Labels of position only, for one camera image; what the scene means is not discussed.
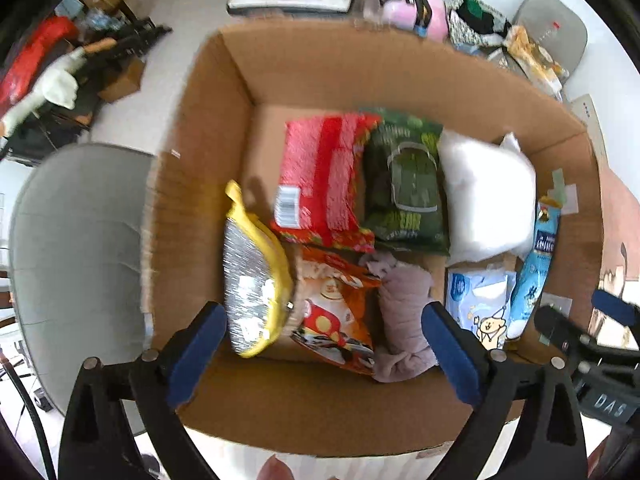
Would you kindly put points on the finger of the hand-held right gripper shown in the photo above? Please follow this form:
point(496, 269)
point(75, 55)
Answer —
point(557, 325)
point(617, 306)

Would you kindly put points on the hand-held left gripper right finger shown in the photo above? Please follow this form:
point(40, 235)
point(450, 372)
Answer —
point(452, 355)

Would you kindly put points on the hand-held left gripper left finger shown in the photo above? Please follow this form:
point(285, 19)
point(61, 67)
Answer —
point(197, 355)

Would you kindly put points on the blue tissue pack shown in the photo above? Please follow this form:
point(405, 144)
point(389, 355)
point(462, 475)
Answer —
point(480, 305)

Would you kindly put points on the blue tube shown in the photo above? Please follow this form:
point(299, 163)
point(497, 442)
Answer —
point(537, 265)

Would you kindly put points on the mauve cloth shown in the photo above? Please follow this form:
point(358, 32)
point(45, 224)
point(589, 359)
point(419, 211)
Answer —
point(405, 310)

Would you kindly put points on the silver yellow-edged pouch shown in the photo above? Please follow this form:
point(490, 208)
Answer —
point(250, 270)

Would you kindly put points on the orange panda snack packet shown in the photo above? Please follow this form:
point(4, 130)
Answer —
point(335, 310)

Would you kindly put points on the white plastic bag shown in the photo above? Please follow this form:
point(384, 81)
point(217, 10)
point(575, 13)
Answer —
point(487, 195)

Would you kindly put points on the green snack packet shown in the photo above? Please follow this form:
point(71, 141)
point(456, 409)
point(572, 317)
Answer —
point(405, 185)

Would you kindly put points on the red snack packet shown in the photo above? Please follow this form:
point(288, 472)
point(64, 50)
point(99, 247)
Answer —
point(320, 175)

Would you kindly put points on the pink table mat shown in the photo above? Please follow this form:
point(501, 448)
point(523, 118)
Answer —
point(620, 210)

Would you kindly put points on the grey round-backed chair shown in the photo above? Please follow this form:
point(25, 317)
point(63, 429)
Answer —
point(75, 260)

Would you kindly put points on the yellow plastic bag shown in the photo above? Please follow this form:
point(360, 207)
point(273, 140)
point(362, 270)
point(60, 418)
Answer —
point(535, 57)

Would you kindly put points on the small brown cardboard box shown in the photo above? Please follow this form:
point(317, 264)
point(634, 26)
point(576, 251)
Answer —
point(122, 80)

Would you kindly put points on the grey cushioned chair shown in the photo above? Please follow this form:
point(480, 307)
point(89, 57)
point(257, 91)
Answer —
point(555, 20)

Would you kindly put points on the white goose plush toy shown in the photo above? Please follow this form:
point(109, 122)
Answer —
point(55, 85)

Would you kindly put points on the black folded stroller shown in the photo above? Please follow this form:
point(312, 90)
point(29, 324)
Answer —
point(105, 45)

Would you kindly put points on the red plastic bag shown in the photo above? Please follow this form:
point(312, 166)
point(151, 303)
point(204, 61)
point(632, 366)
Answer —
point(30, 60)

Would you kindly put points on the pink suitcase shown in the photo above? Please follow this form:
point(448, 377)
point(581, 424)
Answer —
point(410, 7)

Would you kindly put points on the white wall panel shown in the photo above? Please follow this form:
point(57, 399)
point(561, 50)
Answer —
point(590, 125)

